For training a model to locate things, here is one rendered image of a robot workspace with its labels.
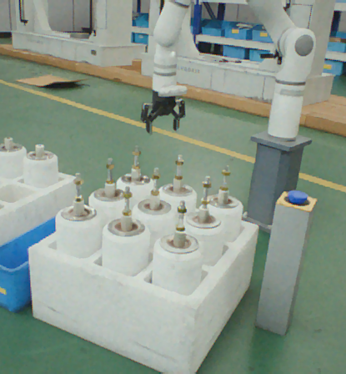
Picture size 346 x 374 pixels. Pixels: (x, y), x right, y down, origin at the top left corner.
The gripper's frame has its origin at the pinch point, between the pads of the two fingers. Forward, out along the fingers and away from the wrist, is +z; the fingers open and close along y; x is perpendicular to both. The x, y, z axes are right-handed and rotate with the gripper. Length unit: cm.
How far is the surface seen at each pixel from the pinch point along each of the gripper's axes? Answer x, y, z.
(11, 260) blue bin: 31, 54, 13
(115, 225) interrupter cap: 53, 35, -6
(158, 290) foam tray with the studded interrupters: 68, 31, 0
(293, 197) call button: 65, 1, -13
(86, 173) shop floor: -37, 17, 32
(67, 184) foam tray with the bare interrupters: 11.8, 35.0, 6.9
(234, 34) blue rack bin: -413, -296, 73
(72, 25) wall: -692, -142, 108
